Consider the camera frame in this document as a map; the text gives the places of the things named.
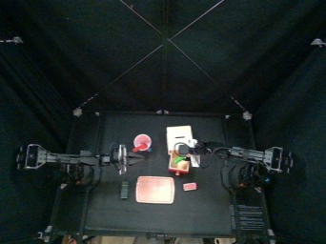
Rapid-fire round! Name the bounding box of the salmon sushi toy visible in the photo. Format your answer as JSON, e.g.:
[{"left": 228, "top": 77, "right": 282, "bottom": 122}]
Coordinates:
[{"left": 181, "top": 182, "right": 199, "bottom": 193}]

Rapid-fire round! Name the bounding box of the red bowl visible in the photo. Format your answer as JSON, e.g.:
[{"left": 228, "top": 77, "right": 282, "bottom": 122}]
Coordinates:
[{"left": 131, "top": 133, "right": 152, "bottom": 153}]

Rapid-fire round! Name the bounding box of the small black rectangular block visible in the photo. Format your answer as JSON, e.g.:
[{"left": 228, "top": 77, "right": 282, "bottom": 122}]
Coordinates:
[{"left": 120, "top": 180, "right": 129, "bottom": 200}]

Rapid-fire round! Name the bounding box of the pink rectangular tray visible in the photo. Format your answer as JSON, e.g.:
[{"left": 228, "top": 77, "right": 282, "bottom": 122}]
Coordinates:
[{"left": 135, "top": 175, "right": 176, "bottom": 205}]

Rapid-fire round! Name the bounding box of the thin diagonal frame cord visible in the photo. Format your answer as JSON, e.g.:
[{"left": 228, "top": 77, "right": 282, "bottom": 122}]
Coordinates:
[
  {"left": 119, "top": 0, "right": 248, "bottom": 112},
  {"left": 76, "top": 0, "right": 225, "bottom": 111}
]

